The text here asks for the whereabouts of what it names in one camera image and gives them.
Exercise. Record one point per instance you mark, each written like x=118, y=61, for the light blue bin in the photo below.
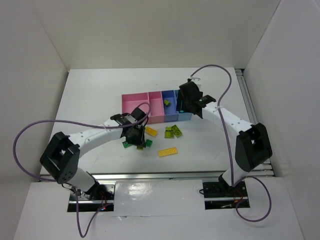
x=186, y=116

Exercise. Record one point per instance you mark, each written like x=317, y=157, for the lime long lego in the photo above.
x=176, y=131

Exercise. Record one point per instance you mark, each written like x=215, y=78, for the small pink bin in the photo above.
x=157, y=114

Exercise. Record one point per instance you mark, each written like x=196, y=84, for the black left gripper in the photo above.
x=136, y=139

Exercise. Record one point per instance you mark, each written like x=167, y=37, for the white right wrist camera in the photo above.
x=196, y=80

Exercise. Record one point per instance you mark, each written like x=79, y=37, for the dark green long lego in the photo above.
x=126, y=144

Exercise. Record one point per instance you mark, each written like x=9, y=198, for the aluminium rail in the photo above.
x=266, y=166
x=163, y=175

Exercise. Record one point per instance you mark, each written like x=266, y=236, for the aluminium right rail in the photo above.
x=266, y=166

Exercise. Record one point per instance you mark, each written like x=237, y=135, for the yellow long lego plate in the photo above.
x=167, y=152

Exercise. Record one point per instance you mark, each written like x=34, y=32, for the yellow short lego brick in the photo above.
x=150, y=131

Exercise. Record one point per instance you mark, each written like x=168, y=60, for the lime stacked lego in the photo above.
x=169, y=133

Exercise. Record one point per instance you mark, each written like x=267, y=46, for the large pink bin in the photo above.
x=130, y=101

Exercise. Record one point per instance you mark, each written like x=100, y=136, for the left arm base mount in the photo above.
x=103, y=199

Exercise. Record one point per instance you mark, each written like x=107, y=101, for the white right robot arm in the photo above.
x=248, y=144

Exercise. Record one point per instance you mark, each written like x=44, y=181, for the dark blue bin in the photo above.
x=170, y=113

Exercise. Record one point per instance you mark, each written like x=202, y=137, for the dark green lego right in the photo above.
x=148, y=143

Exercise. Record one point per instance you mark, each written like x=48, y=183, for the aluminium front rail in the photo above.
x=163, y=175

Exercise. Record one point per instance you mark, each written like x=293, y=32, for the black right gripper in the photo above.
x=184, y=105

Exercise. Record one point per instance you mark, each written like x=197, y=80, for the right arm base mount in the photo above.
x=218, y=196

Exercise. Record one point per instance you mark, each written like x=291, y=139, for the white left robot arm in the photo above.
x=63, y=152

